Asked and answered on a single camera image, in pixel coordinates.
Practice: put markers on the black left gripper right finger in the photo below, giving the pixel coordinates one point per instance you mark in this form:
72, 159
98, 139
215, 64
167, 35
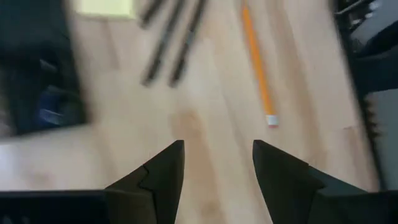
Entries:
280, 180

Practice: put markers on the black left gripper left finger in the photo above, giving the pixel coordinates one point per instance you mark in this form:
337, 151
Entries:
164, 174

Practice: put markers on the yellow pencil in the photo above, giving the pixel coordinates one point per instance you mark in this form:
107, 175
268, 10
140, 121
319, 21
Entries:
258, 62

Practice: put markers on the yellow sticky note pad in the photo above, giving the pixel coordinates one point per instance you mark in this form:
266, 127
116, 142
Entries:
105, 7

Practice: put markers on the black mesh desk organizer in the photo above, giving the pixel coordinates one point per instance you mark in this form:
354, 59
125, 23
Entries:
31, 62

